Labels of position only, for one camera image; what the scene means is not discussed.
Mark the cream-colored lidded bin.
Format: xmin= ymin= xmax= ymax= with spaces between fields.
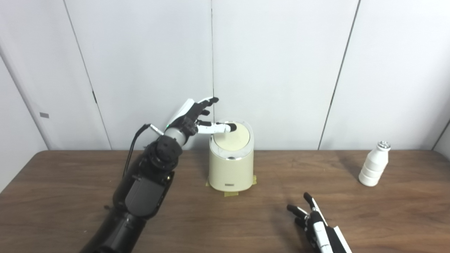
xmin=209 ymin=121 xmax=254 ymax=192

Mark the small white plastic bottle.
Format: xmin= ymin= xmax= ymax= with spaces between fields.
xmin=359 ymin=141 xmax=391 ymax=186

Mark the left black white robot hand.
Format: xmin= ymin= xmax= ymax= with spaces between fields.
xmin=166 ymin=97 xmax=237 ymax=139

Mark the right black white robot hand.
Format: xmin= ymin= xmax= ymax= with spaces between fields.
xmin=287 ymin=192 xmax=353 ymax=253

